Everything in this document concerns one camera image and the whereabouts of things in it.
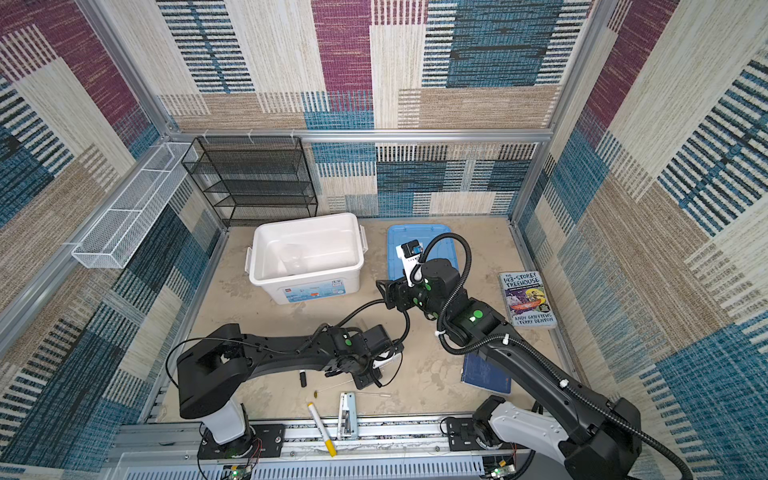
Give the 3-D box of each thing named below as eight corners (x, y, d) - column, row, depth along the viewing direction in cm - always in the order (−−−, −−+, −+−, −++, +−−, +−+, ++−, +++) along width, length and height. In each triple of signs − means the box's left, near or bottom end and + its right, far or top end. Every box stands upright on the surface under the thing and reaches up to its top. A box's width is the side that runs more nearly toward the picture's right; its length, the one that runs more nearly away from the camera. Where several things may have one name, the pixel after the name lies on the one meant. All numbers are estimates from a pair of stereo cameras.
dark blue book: (460, 381, 84) (462, 379, 82) (463, 353, 89) (465, 350, 87) (508, 394, 82) (511, 392, 80) (509, 364, 87) (511, 361, 85)
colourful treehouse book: (512, 327, 93) (514, 324, 91) (497, 274, 105) (499, 270, 104) (554, 327, 93) (557, 324, 91) (534, 274, 105) (537, 270, 103)
